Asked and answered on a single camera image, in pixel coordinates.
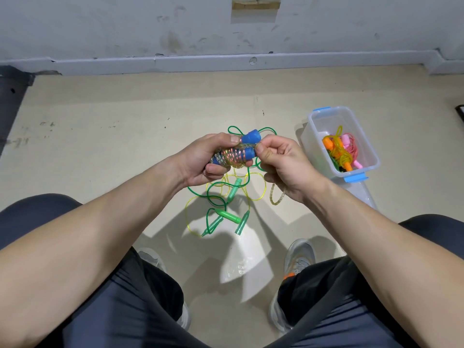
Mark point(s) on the person's right hand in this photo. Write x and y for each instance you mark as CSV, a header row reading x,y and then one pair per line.
x,y
290,169

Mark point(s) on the person's left hand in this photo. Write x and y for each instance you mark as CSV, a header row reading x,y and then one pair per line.
x,y
196,161

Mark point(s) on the clear storage box blue latches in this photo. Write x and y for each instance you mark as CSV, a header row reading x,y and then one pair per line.
x,y
330,121

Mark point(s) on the person's left forearm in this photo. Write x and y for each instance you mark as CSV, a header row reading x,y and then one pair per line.
x,y
72,257

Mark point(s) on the person's right forearm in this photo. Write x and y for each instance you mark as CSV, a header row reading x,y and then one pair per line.
x,y
399,264

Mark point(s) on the clear plastic box lid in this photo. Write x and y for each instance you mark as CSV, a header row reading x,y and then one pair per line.
x,y
359,193

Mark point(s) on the grey right shoe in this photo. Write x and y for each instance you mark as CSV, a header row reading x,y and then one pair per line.
x,y
297,257

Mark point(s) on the grey shoe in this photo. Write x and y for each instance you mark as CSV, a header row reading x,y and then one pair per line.
x,y
151,257
297,257

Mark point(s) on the grey left shoe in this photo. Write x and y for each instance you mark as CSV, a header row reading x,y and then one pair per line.
x,y
151,257

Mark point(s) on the black shorts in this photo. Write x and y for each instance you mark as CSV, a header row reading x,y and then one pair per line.
x,y
29,228

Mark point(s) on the small wooden wall block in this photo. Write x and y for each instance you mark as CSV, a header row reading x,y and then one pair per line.
x,y
256,5

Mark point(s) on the black metal rack frame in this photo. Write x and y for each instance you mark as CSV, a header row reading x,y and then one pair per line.
x,y
11,105

